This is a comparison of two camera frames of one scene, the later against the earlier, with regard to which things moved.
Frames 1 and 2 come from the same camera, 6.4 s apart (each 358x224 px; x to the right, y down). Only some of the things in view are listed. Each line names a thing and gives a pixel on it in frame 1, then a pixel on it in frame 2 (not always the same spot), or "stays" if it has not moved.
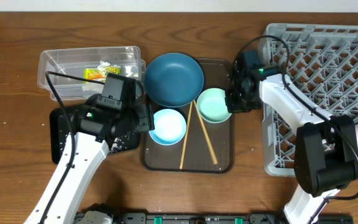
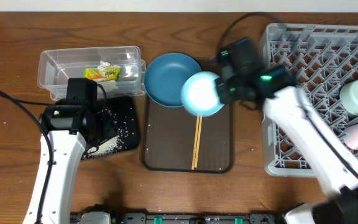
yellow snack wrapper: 94,74 stays
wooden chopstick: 185,137 -> 196,143
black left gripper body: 132,122 -> 102,129
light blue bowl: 169,127 -> 199,96
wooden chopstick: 203,126 -> 198,140
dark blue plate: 174,80 stays
